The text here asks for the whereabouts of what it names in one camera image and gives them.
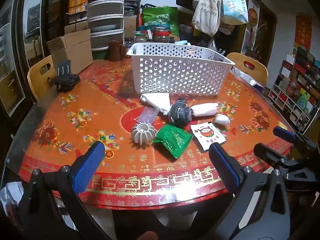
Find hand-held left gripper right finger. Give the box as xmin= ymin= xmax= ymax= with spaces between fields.
xmin=208 ymin=142 xmax=291 ymax=240

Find green shopping bag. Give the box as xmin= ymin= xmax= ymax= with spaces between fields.
xmin=141 ymin=5 xmax=180 ymax=37

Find white perforated plastic basket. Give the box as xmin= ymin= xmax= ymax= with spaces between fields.
xmin=126 ymin=42 xmax=236 ymax=96

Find white cartoon print packet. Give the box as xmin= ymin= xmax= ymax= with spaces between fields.
xmin=190 ymin=122 xmax=225 ymax=152

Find red floral tablecloth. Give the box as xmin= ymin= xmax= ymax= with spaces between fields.
xmin=6 ymin=60 xmax=300 ymax=210

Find brown mug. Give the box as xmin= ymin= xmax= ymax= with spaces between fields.
xmin=108 ymin=41 xmax=125 ymax=61

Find white ribbed round sponge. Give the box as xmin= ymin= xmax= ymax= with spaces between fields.
xmin=131 ymin=122 xmax=157 ymax=145

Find white papers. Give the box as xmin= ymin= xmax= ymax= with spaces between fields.
xmin=232 ymin=67 xmax=263 ymax=87

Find white plate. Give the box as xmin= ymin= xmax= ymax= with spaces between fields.
xmin=90 ymin=24 xmax=118 ymax=32

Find green lid glass jar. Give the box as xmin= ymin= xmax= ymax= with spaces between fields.
xmin=134 ymin=31 xmax=147 ymax=43

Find tiered mesh food cover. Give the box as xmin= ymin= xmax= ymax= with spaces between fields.
xmin=87 ymin=0 xmax=125 ymax=52

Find red wall banner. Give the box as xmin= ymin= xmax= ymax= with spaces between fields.
xmin=294 ymin=15 xmax=312 ymax=51

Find blue white paper bag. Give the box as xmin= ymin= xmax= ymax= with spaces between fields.
xmin=220 ymin=0 xmax=249 ymax=25

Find round red wall ornament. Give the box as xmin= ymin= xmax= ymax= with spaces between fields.
xmin=247 ymin=7 xmax=258 ymax=28

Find red lid glass jar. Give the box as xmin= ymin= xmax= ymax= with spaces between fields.
xmin=153 ymin=26 xmax=170 ymax=43

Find small brown cardboard box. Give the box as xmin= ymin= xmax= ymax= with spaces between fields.
xmin=124 ymin=15 xmax=138 ymax=39

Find black plastic bag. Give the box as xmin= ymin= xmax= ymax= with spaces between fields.
xmin=168 ymin=99 xmax=193 ymax=127

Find white plastic bag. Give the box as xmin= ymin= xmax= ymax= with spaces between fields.
xmin=139 ymin=93 xmax=171 ymax=117

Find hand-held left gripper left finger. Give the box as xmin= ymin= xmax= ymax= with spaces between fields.
xmin=16 ymin=141 xmax=110 ymax=240

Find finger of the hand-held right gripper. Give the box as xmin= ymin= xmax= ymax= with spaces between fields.
xmin=272 ymin=126 xmax=302 ymax=144
xmin=253 ymin=142 xmax=289 ymax=167

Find orange printed box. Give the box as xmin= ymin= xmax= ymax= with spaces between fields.
xmin=68 ymin=0 xmax=88 ymax=15

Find small white soft ball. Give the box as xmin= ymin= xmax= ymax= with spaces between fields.
xmin=215 ymin=114 xmax=231 ymax=127

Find beige canvas tote bag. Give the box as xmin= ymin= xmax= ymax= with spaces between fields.
xmin=192 ymin=0 xmax=222 ymax=37

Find white cluttered storage shelf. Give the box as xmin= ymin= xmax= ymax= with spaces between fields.
xmin=268 ymin=46 xmax=320 ymax=133

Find green foil packet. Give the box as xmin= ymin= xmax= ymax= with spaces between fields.
xmin=152 ymin=125 xmax=194 ymax=159

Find wooden chair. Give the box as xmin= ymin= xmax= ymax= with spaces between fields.
xmin=226 ymin=52 xmax=269 ymax=87
xmin=27 ymin=55 xmax=57 ymax=102

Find purple plastic bag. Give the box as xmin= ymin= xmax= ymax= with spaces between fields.
xmin=137 ymin=106 xmax=160 ymax=128

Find black phone stand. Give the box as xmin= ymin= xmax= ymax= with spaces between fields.
xmin=55 ymin=59 xmax=81 ymax=92

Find white cloth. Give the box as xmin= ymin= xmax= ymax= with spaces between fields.
xmin=190 ymin=103 xmax=220 ymax=118

